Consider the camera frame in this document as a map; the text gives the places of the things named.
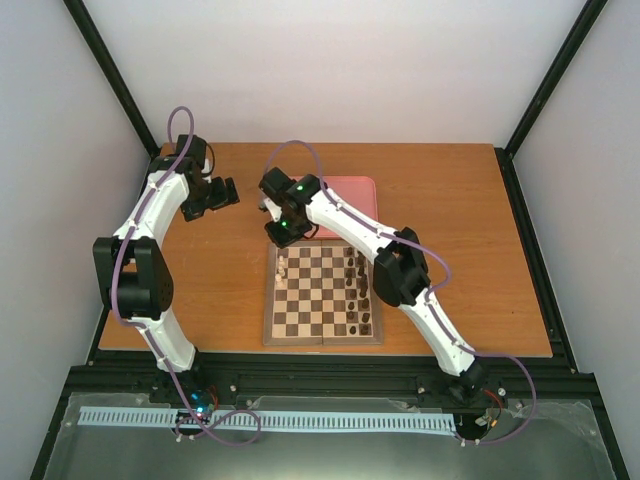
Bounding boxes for wooden chess board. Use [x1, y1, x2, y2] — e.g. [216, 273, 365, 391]
[263, 239, 384, 346]

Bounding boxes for black corner post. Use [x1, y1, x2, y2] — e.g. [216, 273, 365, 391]
[504, 0, 610, 151]
[63, 0, 160, 157]

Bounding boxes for left black corner post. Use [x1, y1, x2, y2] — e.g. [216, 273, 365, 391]
[63, 0, 160, 157]

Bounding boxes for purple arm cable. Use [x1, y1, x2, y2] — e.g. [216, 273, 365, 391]
[110, 105, 262, 445]
[262, 139, 538, 447]

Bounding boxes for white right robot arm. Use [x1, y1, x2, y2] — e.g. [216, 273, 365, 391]
[259, 167, 487, 402]

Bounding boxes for right black corner post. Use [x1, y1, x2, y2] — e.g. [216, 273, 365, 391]
[504, 0, 610, 151]

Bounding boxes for black aluminium frame rail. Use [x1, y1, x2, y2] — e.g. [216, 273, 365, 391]
[62, 351, 604, 412]

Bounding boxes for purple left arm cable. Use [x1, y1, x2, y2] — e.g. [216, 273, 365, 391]
[110, 105, 262, 445]

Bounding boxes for light blue slotted cable duct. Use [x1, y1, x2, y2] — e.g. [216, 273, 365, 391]
[77, 406, 456, 435]

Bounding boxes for pink plastic tray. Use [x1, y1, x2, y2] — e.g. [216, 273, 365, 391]
[287, 176, 378, 221]

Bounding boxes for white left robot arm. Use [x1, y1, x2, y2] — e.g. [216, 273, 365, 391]
[92, 135, 239, 403]

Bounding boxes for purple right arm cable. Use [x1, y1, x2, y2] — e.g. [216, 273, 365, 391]
[262, 139, 538, 447]

